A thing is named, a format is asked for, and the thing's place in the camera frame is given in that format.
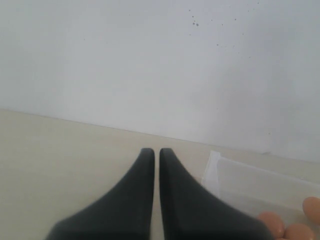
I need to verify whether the brown egg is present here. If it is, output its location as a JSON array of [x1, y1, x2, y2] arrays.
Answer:
[[302, 196, 320, 226], [257, 211, 285, 239], [283, 223, 316, 240]]

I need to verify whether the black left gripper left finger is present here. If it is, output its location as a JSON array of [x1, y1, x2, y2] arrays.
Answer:
[[46, 148, 155, 240]]

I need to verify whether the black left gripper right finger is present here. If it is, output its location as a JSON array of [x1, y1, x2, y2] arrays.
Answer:
[[159, 148, 273, 240]]

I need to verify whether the clear plastic bin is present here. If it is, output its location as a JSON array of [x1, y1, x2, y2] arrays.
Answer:
[[201, 151, 320, 237]]

